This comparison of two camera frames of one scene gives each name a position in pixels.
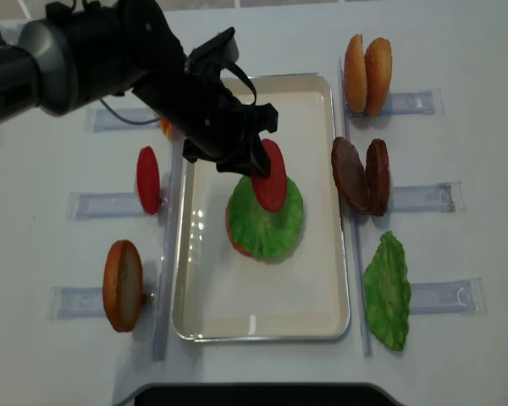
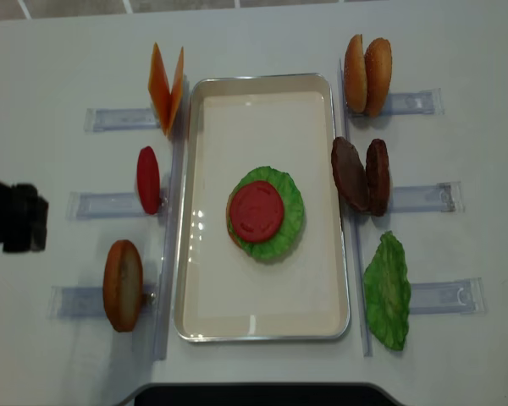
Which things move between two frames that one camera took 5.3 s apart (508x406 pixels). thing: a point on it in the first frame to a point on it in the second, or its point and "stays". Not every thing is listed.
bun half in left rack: x=123 y=285 stays
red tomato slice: x=270 y=190 to x=256 y=211
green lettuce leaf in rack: x=388 y=292 stays
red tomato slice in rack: x=148 y=179 stays
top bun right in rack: x=378 y=74 stays
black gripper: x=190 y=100 to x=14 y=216
